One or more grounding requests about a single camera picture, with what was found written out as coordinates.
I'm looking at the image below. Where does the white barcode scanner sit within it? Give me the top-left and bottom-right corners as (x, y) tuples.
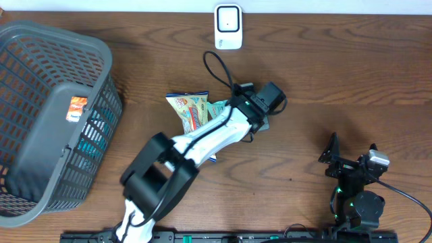
(214, 3), (243, 50)

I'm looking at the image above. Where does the grey plastic shopping basket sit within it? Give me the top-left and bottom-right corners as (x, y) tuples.
(1, 21), (122, 227)

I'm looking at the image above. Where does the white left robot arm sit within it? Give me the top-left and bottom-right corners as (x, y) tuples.
(114, 82), (286, 242)

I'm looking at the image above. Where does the yellow snack bag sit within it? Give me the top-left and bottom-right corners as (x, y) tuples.
(165, 90), (217, 163)

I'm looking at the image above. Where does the orange tissue pack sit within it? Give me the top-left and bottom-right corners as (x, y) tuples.
(66, 97), (87, 123)

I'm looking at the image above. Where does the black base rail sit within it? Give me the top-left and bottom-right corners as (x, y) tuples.
(59, 231), (398, 243)

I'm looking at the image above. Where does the teal wet wipes pack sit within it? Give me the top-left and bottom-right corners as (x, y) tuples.
(207, 100), (227, 119)

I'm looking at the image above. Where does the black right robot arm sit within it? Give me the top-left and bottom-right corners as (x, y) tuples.
(318, 132), (390, 232)

